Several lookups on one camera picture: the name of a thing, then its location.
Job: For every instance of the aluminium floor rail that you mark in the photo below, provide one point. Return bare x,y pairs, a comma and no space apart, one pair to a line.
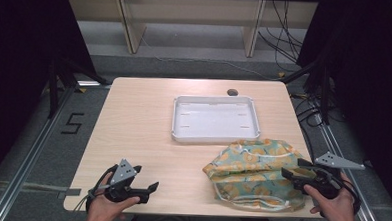
24,169
368,211

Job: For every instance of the beige wooden desk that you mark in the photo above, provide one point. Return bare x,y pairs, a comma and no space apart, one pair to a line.
134,27

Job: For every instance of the black curtain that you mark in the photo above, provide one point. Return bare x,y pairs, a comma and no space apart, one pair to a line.
368,81
19,66

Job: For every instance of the white plastic tray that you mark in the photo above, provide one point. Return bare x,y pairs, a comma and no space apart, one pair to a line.
213,119

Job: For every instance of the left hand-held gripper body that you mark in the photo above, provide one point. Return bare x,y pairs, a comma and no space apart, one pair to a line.
123,172

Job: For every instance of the person's right hand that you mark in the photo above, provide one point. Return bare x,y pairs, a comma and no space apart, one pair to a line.
336,208

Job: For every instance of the orange print fabric bag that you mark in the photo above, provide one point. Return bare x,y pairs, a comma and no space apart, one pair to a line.
251,174

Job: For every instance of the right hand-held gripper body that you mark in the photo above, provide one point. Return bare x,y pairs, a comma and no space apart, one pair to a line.
329,188

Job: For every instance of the dark round table grommet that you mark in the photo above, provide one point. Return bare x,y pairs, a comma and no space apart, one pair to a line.
232,92

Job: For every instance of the person's left hand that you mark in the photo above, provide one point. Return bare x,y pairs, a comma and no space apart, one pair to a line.
102,211

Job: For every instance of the black metal stand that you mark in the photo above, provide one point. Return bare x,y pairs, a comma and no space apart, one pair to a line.
54,87
324,96

